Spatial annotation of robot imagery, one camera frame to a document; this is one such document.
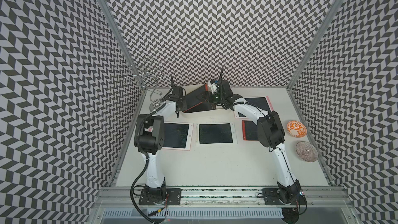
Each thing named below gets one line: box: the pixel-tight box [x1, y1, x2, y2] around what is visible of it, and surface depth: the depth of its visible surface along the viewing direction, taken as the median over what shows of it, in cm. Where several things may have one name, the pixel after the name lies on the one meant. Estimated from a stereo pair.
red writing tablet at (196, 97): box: [183, 84, 209, 112], surface depth 98 cm
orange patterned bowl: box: [286, 120, 308, 138], surface depth 96 cm
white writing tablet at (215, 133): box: [195, 121, 238, 146], surface depth 96 cm
